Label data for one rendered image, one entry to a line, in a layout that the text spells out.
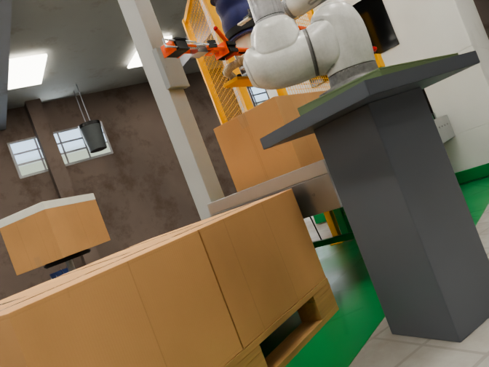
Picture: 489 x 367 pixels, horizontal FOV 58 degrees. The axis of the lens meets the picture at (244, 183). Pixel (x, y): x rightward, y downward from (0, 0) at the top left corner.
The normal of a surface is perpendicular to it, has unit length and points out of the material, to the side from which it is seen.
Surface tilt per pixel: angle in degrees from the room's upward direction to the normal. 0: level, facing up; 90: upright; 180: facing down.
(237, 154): 90
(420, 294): 90
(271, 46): 89
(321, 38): 82
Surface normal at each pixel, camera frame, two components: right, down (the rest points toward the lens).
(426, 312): -0.80, 0.30
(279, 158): -0.59, 0.22
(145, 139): 0.47, -0.20
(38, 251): -0.24, 0.07
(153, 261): 0.73, -0.29
